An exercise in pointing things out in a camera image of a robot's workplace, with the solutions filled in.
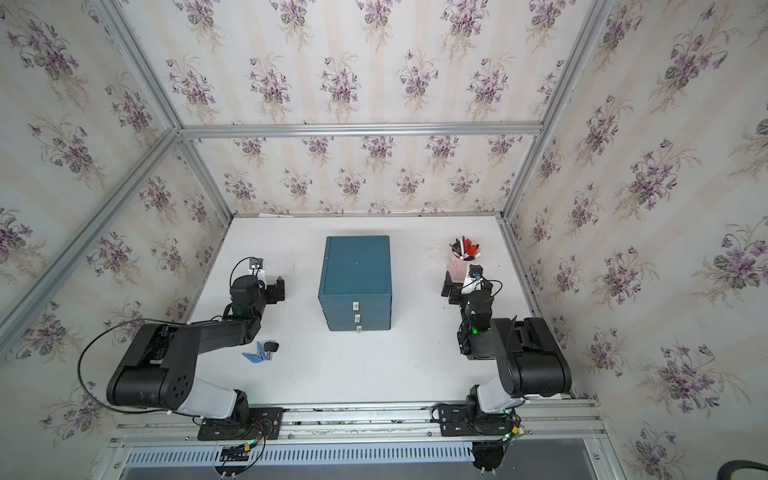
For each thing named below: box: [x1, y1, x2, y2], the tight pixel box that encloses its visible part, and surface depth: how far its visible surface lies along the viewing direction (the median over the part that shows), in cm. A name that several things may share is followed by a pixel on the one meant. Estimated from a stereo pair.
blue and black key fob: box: [242, 341, 279, 363], surface depth 85 cm
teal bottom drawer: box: [326, 321, 391, 333], surface depth 88 cm
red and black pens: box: [447, 236, 481, 261], surface depth 99 cm
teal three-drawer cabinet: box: [318, 235, 393, 334], surface depth 80 cm
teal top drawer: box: [318, 294, 392, 313], surface depth 76 cm
